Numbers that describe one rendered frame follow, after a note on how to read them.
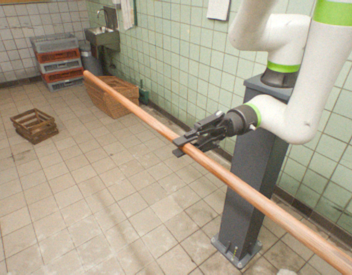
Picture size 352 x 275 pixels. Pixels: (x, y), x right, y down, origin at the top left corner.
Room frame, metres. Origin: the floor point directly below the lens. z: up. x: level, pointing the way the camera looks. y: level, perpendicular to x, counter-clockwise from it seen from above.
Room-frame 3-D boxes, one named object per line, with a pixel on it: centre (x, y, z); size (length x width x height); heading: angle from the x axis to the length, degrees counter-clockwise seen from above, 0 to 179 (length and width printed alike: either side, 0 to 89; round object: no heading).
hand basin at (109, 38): (3.75, 1.06, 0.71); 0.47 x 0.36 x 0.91; 36
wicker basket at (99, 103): (2.98, 0.83, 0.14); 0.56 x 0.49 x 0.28; 42
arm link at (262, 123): (0.72, -0.31, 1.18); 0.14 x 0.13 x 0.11; 126
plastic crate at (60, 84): (3.84, 1.83, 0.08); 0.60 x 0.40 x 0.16; 128
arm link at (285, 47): (0.96, -0.43, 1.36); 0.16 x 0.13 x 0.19; 81
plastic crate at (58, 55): (3.84, 1.83, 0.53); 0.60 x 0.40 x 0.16; 123
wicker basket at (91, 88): (2.97, 0.84, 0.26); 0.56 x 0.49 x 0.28; 43
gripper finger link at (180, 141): (0.54, -0.03, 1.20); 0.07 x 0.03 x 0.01; 125
